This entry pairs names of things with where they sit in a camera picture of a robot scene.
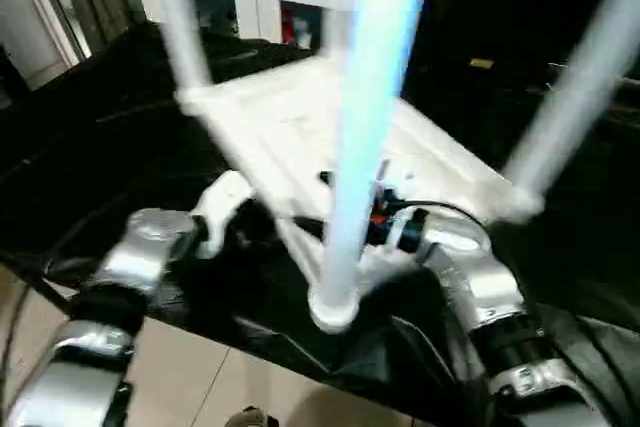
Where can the white plastic table top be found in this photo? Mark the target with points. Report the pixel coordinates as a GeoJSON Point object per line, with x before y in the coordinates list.
{"type": "Point", "coordinates": [290, 127]}

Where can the white plastic table leg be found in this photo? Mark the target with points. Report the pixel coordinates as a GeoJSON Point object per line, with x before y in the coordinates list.
{"type": "Point", "coordinates": [375, 77]}
{"type": "Point", "coordinates": [575, 97]}
{"type": "Point", "coordinates": [185, 37]}

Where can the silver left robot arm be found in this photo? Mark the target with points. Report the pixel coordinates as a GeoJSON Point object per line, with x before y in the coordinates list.
{"type": "Point", "coordinates": [120, 277]}

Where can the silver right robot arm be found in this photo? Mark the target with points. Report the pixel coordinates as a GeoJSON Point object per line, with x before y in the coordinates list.
{"type": "Point", "coordinates": [480, 287]}

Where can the small yellow label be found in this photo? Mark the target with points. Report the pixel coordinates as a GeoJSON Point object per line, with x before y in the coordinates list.
{"type": "Point", "coordinates": [481, 64]}

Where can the black table mat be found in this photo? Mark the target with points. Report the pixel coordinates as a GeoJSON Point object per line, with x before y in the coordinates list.
{"type": "Point", "coordinates": [80, 167]}

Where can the silver metal rod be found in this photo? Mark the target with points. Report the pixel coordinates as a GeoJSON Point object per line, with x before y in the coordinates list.
{"type": "Point", "coordinates": [600, 74]}

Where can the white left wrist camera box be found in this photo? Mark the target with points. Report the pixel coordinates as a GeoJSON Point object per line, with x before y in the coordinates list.
{"type": "Point", "coordinates": [222, 209]}

